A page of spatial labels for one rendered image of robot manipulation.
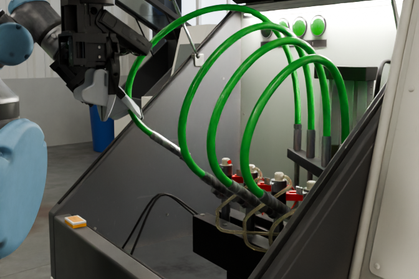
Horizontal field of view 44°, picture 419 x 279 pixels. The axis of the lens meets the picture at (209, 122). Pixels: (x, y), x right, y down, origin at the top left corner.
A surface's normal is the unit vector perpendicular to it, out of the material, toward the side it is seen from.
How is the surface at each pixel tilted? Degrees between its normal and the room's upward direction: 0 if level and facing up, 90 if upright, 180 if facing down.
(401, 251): 76
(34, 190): 98
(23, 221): 97
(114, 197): 90
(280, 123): 90
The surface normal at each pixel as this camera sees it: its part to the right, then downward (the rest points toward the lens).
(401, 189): -0.80, -0.17
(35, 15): 0.15, -0.14
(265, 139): -0.82, 0.07
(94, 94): 0.57, 0.15
